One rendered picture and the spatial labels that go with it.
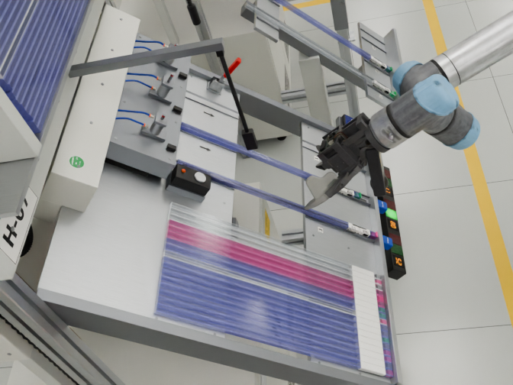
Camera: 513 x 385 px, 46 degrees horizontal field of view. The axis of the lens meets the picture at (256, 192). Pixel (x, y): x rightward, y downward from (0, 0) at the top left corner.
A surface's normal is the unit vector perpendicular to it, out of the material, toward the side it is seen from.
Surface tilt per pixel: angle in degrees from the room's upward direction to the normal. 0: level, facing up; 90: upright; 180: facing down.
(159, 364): 0
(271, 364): 90
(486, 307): 0
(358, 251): 42
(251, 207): 0
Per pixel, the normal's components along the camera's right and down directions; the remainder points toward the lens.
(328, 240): 0.48, -0.55
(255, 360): -0.02, 0.76
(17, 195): -0.23, -0.63
